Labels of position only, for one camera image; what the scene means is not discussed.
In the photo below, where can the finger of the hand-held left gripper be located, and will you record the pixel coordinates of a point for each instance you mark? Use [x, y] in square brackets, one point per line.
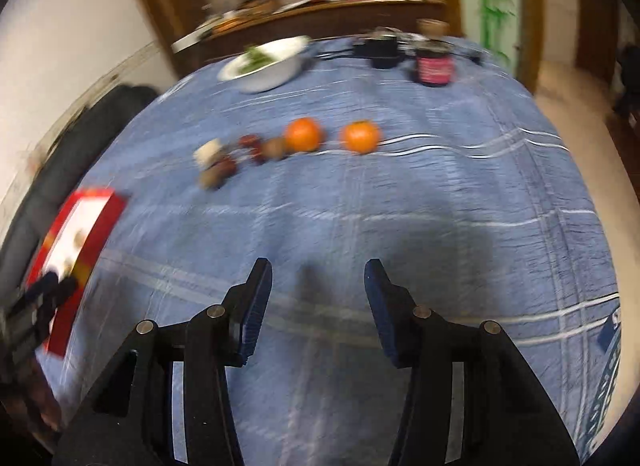
[65, 292]
[45, 283]

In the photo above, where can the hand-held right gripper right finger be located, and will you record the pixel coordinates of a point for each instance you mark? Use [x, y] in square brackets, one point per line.
[382, 306]

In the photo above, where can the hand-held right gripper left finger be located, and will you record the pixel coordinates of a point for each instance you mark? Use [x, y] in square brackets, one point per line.
[255, 306]

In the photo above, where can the red cardboard box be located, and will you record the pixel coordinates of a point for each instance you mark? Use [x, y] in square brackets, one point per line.
[97, 226]

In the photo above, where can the person's left hand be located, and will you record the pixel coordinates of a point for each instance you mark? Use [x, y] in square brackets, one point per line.
[37, 401]

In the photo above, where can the blue plaid tablecloth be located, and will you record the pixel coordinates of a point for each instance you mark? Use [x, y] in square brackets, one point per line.
[350, 206]

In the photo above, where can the black sofa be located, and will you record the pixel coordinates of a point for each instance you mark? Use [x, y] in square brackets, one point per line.
[65, 155]

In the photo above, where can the red date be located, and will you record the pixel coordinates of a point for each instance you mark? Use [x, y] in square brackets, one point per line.
[227, 165]
[259, 154]
[248, 140]

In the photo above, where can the white sugarcane chunk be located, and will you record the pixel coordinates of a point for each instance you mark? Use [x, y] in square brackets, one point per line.
[209, 153]

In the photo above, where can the orange tangerine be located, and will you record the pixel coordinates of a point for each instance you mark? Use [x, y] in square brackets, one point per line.
[302, 134]
[360, 136]

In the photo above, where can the white bowl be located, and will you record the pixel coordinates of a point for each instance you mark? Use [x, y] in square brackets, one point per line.
[270, 73]

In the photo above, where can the red and black jar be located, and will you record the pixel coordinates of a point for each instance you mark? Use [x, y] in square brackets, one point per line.
[434, 68]

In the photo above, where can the green leafy vegetable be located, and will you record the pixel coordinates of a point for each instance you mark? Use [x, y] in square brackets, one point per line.
[257, 58]

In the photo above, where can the black power adapter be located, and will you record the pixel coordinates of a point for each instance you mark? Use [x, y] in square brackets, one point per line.
[377, 50]

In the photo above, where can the small black plug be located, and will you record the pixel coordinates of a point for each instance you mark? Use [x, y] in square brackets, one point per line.
[475, 56]

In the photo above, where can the long white box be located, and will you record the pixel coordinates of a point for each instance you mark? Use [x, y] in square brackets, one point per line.
[192, 39]

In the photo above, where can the wooden cabinet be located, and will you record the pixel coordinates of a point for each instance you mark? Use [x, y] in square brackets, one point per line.
[310, 20]

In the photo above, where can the bamboo print panel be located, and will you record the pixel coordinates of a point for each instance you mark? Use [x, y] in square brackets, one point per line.
[492, 0]

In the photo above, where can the brown wooden door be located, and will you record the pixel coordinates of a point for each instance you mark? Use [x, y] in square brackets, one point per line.
[595, 15]

